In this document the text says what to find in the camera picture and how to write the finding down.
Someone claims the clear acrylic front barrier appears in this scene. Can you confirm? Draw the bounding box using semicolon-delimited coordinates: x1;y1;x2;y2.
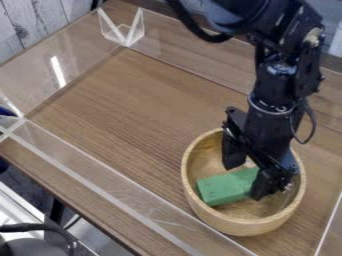
0;97;257;256

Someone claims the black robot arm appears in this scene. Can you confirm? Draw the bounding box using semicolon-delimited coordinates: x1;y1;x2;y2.
166;0;325;200

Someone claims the black table leg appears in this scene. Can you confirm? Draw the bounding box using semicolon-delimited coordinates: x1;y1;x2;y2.
49;199;65;225

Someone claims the black cable on floor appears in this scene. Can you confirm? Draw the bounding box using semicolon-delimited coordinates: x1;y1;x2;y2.
0;222;75;256

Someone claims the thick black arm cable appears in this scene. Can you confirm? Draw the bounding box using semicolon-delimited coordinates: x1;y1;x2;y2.
168;0;235;44

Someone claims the brown wooden bowl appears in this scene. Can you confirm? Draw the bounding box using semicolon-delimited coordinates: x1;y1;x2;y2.
180;128;307;236

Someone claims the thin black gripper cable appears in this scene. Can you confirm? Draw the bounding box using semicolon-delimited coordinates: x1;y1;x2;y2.
287;99;318;146

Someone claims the clear acrylic corner bracket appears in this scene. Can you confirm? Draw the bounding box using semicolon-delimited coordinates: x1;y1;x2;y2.
98;8;144;47

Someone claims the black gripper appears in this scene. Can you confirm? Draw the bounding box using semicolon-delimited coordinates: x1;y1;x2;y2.
222;94;299;201

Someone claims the green rectangular block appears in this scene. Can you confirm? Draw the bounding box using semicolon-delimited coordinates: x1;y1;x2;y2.
196;167;259;207

